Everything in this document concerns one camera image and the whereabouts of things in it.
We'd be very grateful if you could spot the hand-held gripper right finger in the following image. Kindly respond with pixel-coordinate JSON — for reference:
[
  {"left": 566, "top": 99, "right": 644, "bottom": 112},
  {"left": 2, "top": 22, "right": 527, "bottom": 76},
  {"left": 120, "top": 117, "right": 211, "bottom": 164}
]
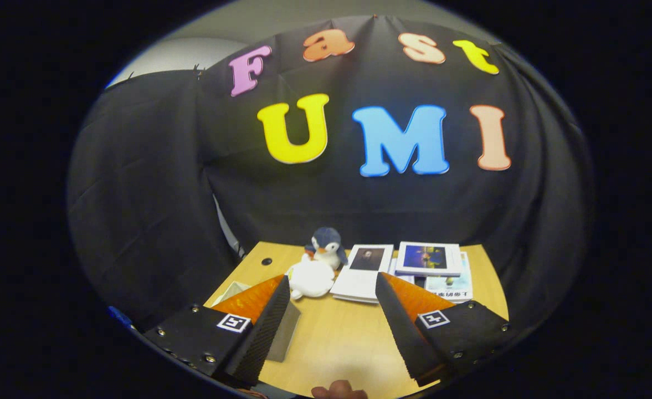
[{"left": 376, "top": 272, "right": 512, "bottom": 387}]

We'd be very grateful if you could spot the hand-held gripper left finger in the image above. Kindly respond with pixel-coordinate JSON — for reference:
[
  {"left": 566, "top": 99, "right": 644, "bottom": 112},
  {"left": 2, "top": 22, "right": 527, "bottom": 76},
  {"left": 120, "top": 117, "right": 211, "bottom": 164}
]
[{"left": 143, "top": 274, "right": 292, "bottom": 387}]

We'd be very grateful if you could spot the grey fabric storage box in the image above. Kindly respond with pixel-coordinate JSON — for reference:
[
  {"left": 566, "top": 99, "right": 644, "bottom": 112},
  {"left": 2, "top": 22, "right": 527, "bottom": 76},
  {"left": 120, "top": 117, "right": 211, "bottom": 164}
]
[{"left": 211, "top": 281, "right": 301, "bottom": 364}]

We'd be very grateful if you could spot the pale green cover book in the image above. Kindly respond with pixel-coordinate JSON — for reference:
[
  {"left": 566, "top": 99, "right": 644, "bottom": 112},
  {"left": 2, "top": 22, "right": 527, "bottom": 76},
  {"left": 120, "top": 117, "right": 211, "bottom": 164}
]
[{"left": 423, "top": 252, "right": 474, "bottom": 304}]

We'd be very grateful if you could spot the white round plush toy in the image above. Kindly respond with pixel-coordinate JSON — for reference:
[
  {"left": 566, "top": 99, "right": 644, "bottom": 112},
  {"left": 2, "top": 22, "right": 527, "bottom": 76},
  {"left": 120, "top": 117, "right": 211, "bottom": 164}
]
[{"left": 285, "top": 259, "right": 335, "bottom": 300}]

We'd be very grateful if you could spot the white book with portrait cover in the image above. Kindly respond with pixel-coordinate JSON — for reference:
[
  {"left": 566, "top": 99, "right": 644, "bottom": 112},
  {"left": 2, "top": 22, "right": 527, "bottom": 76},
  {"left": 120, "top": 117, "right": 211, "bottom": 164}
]
[{"left": 330, "top": 244, "right": 394, "bottom": 304}]

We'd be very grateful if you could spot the book with blue picture cover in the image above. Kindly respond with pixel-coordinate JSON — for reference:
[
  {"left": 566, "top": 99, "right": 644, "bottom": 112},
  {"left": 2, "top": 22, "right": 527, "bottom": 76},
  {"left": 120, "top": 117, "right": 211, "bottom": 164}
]
[{"left": 395, "top": 241, "right": 463, "bottom": 278}]

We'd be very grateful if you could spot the penguin plush toy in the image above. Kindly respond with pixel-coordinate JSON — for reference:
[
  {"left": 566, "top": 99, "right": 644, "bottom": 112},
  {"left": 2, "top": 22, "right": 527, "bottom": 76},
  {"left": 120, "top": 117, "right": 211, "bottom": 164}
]
[{"left": 305, "top": 226, "right": 348, "bottom": 270}]

